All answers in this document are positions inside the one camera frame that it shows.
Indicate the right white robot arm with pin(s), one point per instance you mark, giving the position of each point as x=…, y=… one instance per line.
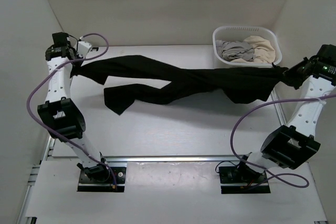
x=292, y=144

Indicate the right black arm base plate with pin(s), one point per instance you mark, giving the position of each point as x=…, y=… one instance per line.
x=234, y=180

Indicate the grey garment in basket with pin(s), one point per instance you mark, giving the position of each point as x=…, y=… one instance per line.
x=231, y=50

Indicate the black trousers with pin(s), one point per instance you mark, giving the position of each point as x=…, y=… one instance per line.
x=242, y=85

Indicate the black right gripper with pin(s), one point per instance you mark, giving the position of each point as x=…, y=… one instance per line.
x=288, y=75

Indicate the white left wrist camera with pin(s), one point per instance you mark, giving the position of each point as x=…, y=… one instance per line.
x=83, y=48

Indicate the aluminium table frame rail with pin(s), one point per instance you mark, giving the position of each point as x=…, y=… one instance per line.
x=195, y=129

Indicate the beige garment in basket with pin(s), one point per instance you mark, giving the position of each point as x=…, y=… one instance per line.
x=263, y=50

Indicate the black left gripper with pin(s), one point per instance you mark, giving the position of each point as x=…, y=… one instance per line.
x=73, y=72

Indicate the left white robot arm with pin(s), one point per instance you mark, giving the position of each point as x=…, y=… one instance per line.
x=59, y=111

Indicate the white plastic laundry basket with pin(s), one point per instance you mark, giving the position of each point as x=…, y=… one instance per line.
x=239, y=33

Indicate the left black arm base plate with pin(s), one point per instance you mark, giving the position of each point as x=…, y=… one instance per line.
x=104, y=184

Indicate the white front cover board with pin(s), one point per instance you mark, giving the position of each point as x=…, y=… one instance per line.
x=166, y=193

